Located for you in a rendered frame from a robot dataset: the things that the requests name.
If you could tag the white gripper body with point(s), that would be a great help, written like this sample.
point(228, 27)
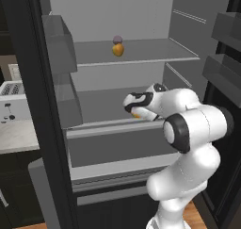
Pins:
point(145, 112)

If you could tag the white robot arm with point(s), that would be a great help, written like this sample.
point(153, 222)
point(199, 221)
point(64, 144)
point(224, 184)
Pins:
point(188, 135)

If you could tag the grey glass fridge shelf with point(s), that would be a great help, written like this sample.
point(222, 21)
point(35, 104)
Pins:
point(141, 52)
point(100, 107)

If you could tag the grey fridge drawer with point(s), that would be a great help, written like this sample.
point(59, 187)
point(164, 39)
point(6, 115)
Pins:
point(106, 188)
point(116, 148)

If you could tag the orange fruit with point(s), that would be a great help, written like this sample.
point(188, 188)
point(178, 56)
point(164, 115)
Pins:
point(118, 50)

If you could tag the black right fridge door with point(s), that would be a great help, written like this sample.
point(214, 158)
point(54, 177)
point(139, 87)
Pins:
point(226, 163)

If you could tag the black fridge door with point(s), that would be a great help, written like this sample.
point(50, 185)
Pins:
point(40, 113)
point(226, 163)

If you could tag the grey open fridge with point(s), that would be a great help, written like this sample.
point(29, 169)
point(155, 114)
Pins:
point(125, 16)

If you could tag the black left fridge door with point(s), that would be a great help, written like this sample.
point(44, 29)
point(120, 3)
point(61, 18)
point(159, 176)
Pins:
point(40, 113)

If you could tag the purple round food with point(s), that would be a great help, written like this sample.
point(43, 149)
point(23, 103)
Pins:
point(117, 39)

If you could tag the dark grey door bin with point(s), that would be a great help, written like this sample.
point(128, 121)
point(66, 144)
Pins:
point(227, 30)
point(222, 78)

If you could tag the white toaster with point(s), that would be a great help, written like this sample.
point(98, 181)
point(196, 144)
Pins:
point(14, 104)

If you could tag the dark base cupboards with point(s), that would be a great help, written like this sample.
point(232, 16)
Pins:
point(19, 188)

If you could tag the white wall socket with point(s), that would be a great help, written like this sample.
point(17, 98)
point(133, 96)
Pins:
point(14, 72)

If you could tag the dark wall cupboard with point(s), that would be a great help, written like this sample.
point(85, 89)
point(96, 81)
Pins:
point(4, 19)

